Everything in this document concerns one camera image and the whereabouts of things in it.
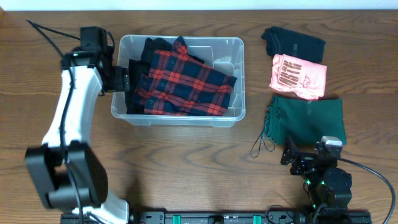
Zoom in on black garment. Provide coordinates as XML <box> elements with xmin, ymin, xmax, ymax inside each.
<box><xmin>125</xmin><ymin>37</ymin><xmax>205</xmax><ymax>115</ymax></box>
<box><xmin>261</xmin><ymin>26</ymin><xmax>326</xmax><ymax>63</ymax></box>

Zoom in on dark green garment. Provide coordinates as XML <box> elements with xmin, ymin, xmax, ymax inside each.
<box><xmin>250</xmin><ymin>95</ymin><xmax>347</xmax><ymax>158</ymax></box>

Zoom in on red navy plaid shirt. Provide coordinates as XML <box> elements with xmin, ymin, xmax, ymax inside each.
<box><xmin>132</xmin><ymin>35</ymin><xmax>238</xmax><ymax>117</ymax></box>

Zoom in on clear plastic storage container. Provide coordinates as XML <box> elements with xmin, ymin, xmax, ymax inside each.
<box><xmin>111</xmin><ymin>36</ymin><xmax>246</xmax><ymax>128</ymax></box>

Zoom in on pink printed t-shirt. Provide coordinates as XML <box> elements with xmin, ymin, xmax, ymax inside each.
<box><xmin>269</xmin><ymin>54</ymin><xmax>327</xmax><ymax>100</ymax></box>

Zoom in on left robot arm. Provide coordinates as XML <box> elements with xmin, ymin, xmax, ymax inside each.
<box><xmin>25</xmin><ymin>49</ymin><xmax>129</xmax><ymax>223</ymax></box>

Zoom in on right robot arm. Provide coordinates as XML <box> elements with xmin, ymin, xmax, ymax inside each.
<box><xmin>280</xmin><ymin>136</ymin><xmax>352</xmax><ymax>214</ymax></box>

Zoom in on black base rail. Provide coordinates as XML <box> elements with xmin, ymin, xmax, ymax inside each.
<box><xmin>60</xmin><ymin>210</ymin><xmax>373</xmax><ymax>224</ymax></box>

